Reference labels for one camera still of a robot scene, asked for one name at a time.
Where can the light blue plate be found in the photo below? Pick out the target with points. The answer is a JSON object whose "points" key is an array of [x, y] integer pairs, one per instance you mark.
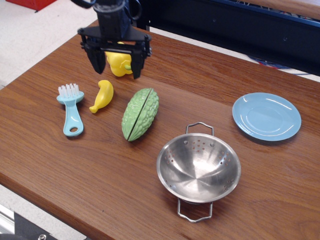
{"points": [[266, 116]]}

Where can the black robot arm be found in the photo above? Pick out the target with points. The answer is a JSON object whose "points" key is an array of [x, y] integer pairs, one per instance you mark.
{"points": [[110, 2]]}

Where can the black metal frame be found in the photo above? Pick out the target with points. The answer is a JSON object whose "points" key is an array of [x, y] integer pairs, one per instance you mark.
{"points": [[253, 30]]}

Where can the steel colander with handles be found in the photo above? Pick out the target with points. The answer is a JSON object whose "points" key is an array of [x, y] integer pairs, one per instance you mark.
{"points": [[198, 168]]}

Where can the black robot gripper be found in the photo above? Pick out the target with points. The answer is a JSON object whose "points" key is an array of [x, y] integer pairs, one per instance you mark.
{"points": [[115, 33]]}

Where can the red box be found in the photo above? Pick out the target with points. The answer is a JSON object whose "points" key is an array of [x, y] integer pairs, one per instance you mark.
{"points": [[36, 5]]}

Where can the yellow toy banana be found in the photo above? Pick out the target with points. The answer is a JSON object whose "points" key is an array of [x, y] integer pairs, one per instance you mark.
{"points": [[104, 96]]}

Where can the green toy bitter melon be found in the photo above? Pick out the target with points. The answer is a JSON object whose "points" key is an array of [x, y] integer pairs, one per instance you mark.
{"points": [[139, 114]]}

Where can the yellow toy bell pepper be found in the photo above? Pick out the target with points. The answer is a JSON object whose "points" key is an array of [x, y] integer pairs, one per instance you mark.
{"points": [[120, 63]]}

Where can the light blue dish brush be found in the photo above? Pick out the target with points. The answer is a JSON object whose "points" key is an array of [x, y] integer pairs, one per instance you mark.
{"points": [[69, 96]]}

